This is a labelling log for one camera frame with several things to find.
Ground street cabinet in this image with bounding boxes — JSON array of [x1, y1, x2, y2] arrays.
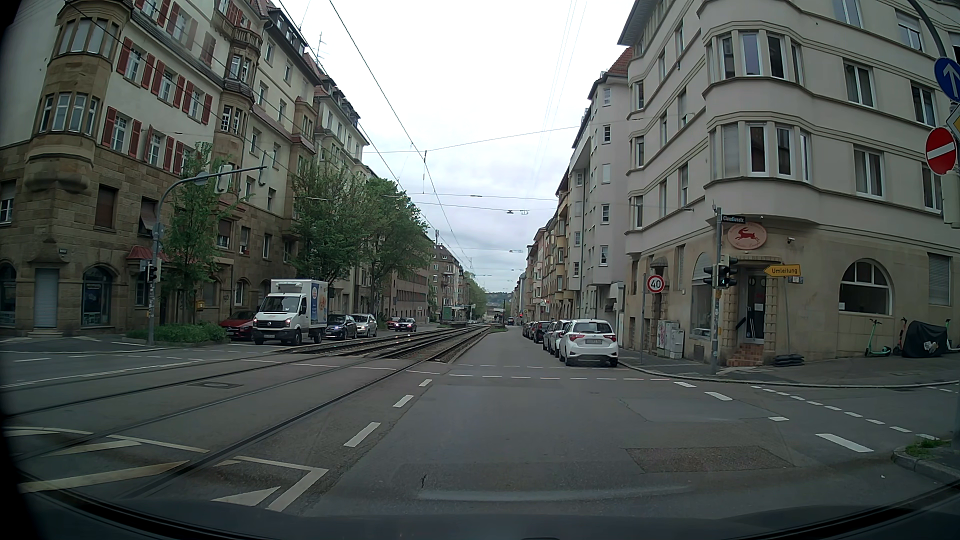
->
[[656, 319, 685, 360]]

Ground road signs on curved post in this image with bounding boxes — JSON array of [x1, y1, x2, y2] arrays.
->
[[906, 0, 960, 230]]

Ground row of trees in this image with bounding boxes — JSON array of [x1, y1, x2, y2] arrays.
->
[[160, 142, 490, 325]]

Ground traffic light with street sign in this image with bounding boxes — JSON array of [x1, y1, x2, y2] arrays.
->
[[702, 213, 747, 376]]

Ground green electric scooter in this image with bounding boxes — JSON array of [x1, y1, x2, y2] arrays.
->
[[864, 318, 894, 358]]

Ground speed limit sign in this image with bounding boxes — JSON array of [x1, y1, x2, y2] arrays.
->
[[640, 273, 667, 355]]

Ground white box van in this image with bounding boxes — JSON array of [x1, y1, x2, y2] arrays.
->
[[252, 279, 330, 347]]

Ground tram track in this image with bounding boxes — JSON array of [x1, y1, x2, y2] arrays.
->
[[7, 324, 492, 500]]

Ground kerbed traffic island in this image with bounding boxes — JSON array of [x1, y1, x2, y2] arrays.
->
[[891, 437, 960, 483]]

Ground yellow detour sign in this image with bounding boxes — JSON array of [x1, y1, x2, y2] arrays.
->
[[763, 263, 804, 354]]

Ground row of buildings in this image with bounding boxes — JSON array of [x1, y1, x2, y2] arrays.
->
[[300, 52, 489, 325], [511, 48, 635, 327]]

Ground beige corner building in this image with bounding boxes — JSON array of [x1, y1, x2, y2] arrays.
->
[[616, 0, 960, 366]]

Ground row of parked cars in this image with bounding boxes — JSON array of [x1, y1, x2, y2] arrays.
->
[[521, 319, 573, 357]]

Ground low green bushes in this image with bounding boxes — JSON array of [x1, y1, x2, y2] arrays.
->
[[126, 322, 228, 345]]

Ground road markings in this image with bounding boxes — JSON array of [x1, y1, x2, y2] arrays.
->
[[0, 352, 960, 513]]

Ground covered motorcycle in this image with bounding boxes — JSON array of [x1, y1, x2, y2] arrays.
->
[[892, 316, 960, 359]]

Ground car's own bonnet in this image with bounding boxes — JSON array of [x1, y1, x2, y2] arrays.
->
[[15, 480, 960, 540]]

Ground grey pavement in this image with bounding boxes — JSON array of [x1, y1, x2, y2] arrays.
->
[[619, 346, 960, 389], [0, 322, 451, 355]]

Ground grey asphalt road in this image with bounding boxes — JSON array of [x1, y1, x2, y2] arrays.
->
[[0, 324, 960, 519]]

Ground sandstone building with red shutters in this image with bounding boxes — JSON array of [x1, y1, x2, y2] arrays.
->
[[0, 0, 320, 337]]

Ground white hatchback car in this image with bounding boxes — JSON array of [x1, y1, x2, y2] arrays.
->
[[558, 318, 621, 369]]

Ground overhead wires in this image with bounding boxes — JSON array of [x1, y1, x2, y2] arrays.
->
[[60, 0, 646, 275]]

